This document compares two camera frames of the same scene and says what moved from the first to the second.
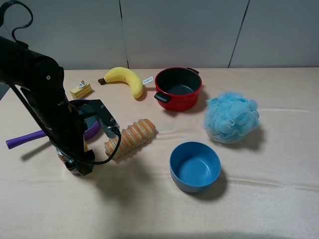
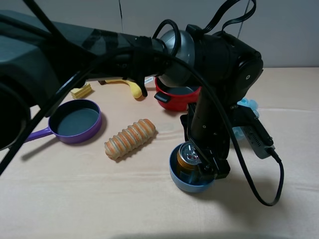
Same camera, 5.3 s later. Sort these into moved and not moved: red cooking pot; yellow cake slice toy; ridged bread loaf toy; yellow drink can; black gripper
Moved: black gripper; yellow drink can
Not moved: red cooking pot; ridged bread loaf toy; yellow cake slice toy
